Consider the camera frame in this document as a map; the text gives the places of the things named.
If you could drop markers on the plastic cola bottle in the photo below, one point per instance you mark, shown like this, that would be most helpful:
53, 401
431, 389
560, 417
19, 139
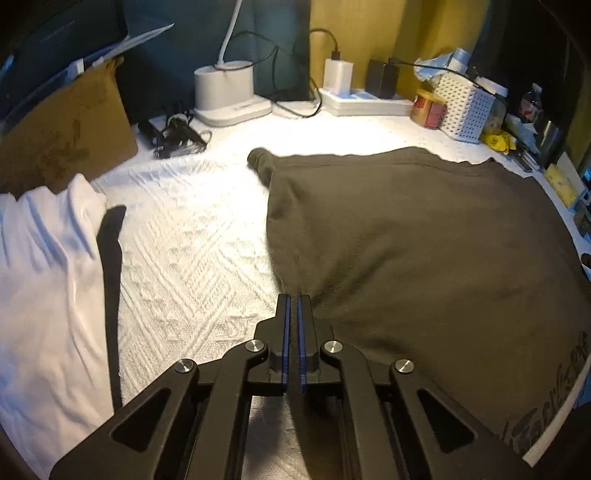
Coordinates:
530, 106

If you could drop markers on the red gold tin can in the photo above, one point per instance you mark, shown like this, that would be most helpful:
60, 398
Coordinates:
428, 109

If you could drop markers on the white desk lamp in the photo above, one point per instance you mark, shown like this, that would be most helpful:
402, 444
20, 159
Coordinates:
224, 92

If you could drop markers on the dark brown t-shirt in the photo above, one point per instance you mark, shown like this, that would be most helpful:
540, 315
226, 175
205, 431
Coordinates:
467, 270

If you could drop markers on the yellow tissue box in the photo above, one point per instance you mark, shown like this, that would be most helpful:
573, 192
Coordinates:
572, 187

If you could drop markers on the white perforated plastic basket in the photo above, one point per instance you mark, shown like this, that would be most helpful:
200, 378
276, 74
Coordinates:
468, 107

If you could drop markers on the yellow snack packet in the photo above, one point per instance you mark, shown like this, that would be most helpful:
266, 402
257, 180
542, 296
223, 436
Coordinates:
499, 141

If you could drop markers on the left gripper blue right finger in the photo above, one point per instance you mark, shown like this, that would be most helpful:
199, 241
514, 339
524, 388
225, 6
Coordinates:
307, 342

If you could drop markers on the white power strip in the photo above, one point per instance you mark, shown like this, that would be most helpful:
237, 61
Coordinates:
361, 103

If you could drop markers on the white garment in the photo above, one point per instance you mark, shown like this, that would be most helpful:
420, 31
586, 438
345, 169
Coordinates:
55, 385

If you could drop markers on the yellow curtain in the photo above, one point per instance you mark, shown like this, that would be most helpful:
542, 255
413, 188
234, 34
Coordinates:
406, 30

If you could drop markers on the brown cardboard box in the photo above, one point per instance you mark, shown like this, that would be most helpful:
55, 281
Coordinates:
80, 129

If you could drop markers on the black charger adapter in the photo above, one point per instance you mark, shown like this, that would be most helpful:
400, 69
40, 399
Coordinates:
382, 79

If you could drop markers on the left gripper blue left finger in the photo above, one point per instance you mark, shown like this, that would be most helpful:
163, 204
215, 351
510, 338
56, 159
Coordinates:
279, 345

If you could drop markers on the dark teal curtain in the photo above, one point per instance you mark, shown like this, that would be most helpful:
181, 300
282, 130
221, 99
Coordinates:
156, 78

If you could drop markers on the steel tumbler cup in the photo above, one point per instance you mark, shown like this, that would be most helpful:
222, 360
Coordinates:
549, 141

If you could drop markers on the white charger adapter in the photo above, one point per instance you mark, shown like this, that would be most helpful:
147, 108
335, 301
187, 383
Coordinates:
338, 77

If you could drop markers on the clear jar white lid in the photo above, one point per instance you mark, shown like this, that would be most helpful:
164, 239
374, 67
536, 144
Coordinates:
498, 110

